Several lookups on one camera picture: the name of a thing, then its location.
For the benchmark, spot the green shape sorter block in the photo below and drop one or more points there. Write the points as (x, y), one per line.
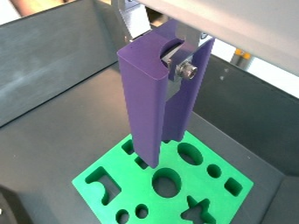
(194, 188)

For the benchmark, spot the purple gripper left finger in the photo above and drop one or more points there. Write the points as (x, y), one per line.
(145, 76)

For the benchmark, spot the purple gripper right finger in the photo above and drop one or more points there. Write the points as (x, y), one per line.
(181, 104)

